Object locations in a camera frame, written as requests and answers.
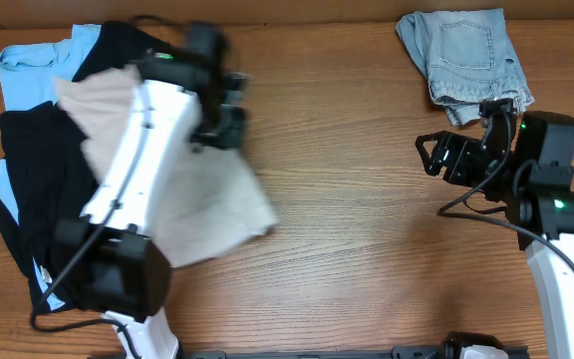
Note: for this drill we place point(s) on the folded light blue denim shorts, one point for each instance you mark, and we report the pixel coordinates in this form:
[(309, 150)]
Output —
[(466, 57)]

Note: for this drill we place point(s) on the light blue shirt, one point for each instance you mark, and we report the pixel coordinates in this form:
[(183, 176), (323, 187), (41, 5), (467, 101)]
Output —
[(27, 80)]

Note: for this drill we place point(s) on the black garment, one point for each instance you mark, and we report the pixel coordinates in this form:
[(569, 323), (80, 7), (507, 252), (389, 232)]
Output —
[(50, 176)]

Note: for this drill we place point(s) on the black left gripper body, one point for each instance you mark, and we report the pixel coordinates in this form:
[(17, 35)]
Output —
[(234, 111)]

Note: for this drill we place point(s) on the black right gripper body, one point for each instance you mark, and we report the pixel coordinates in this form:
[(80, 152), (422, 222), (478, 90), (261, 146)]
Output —
[(469, 166)]

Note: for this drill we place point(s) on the beige khaki shorts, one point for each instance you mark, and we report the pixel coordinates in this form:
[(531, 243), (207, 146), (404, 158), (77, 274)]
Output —
[(213, 200)]

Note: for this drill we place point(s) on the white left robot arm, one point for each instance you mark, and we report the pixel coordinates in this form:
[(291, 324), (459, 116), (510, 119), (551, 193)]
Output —
[(106, 258)]

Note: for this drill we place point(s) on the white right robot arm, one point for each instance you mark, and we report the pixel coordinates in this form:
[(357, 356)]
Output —
[(519, 176)]

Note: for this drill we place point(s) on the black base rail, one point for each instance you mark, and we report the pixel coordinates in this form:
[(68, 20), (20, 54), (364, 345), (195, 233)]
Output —
[(455, 345)]

